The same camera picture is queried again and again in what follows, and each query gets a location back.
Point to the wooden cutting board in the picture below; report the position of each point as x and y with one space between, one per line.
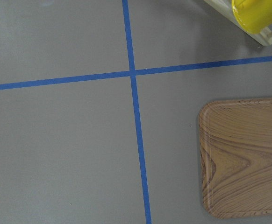
236 157

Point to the wooden drying rack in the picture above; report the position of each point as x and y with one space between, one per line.
224 7

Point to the yellow mug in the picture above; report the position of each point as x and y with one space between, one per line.
252 15

